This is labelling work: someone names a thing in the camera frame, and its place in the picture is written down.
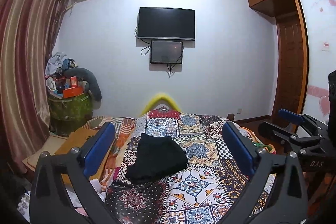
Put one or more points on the striped maroon curtain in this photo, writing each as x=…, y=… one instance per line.
x=29, y=29

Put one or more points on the orange box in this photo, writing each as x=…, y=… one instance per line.
x=72, y=92

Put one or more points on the orange yellow blanket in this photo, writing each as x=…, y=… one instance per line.
x=256, y=141

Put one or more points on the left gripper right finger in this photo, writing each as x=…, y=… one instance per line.
x=287, y=201

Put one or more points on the small black monitor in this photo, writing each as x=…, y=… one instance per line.
x=166, y=52

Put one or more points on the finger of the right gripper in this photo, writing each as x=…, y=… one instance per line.
x=291, y=117

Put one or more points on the green storage bag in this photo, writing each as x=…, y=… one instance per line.
x=67, y=115

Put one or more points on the grey neck pillow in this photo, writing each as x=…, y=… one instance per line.
x=85, y=75

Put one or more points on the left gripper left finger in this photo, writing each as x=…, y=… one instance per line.
x=49, y=200

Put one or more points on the patchwork patterned bedspread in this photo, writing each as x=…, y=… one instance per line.
x=202, y=192

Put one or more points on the wall mounted black television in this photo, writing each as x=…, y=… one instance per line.
x=166, y=23

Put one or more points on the folded dark teal garment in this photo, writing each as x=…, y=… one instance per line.
x=156, y=158

